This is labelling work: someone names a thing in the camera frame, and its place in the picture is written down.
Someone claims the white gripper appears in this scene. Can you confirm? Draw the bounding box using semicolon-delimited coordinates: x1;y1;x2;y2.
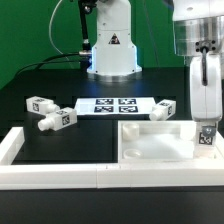
190;53;223;135

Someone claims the white square tabletop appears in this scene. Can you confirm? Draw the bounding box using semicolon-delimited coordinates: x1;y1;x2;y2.
118;120;224;163

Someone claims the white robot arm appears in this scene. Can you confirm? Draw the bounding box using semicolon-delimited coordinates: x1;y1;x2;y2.
87;0;224;137

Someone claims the white marker sheet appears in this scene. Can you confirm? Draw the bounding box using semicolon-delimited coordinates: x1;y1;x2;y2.
75;97;155;115

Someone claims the white U-shaped fence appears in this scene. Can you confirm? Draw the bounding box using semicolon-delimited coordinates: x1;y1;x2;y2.
0;127;224;190

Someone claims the grey thin cable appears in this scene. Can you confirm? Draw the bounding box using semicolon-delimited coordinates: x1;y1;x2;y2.
48;0;75;60

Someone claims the black cable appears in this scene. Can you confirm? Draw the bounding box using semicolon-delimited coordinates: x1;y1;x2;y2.
14;50;92;77

